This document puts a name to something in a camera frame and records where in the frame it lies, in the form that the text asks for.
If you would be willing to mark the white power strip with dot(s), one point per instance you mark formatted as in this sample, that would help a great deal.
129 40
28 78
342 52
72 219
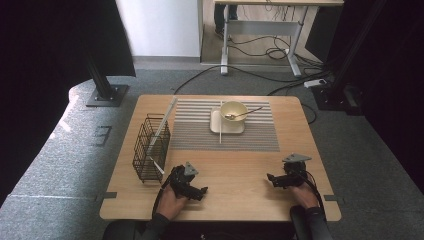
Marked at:
315 83

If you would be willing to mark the black curtain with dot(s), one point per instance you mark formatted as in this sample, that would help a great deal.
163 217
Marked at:
393 83
40 66

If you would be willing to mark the black chair armrest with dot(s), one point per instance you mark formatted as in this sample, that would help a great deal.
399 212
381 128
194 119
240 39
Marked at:
297 221

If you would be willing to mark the metal spoon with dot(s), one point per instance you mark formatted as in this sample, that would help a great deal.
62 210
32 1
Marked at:
248 111

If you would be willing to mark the person's lap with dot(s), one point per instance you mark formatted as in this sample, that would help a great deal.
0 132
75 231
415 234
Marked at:
213 233

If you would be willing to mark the grey striped placemat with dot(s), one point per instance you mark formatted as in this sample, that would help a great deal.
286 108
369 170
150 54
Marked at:
196 136

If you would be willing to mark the black stand with dark base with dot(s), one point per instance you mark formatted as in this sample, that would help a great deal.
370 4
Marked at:
336 98

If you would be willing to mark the person's left hand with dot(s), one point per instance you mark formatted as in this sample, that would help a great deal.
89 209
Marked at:
171 205

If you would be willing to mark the cream bowl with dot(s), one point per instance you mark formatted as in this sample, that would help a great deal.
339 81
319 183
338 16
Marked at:
240 107

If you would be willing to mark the cream square plate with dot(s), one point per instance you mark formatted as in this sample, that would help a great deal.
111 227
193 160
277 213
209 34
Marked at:
216 125

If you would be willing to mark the white chopstick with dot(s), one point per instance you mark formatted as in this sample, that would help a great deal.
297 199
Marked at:
165 120
157 165
220 133

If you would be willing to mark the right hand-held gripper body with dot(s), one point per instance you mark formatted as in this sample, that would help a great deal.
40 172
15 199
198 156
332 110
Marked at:
295 173

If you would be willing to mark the person's right hand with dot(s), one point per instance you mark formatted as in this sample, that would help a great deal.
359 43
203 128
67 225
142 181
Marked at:
305 196

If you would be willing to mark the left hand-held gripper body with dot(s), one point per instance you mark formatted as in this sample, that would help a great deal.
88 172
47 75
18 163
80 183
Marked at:
181 181

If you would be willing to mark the grey tape strip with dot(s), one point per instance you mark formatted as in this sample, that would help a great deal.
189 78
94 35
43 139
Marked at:
333 198
110 195

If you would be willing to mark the desk with white metal legs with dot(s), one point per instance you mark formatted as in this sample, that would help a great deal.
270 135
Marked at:
260 28

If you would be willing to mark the black stand base left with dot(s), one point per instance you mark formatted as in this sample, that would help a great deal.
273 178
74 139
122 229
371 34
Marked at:
106 95

